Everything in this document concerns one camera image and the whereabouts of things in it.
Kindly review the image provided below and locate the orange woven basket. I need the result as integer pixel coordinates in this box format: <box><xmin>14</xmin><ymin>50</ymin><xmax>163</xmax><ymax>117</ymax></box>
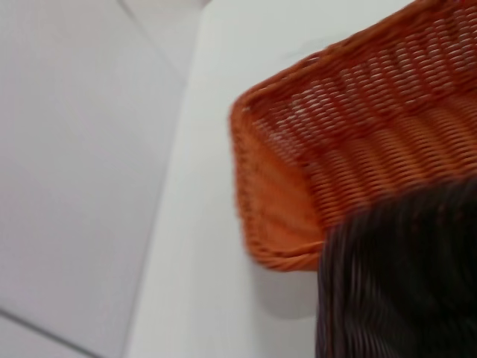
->
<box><xmin>227</xmin><ymin>0</ymin><xmax>477</xmax><ymax>272</ymax></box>

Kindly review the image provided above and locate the dark brown woven basket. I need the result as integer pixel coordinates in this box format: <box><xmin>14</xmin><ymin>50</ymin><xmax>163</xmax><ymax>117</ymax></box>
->
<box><xmin>315</xmin><ymin>178</ymin><xmax>477</xmax><ymax>358</ymax></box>

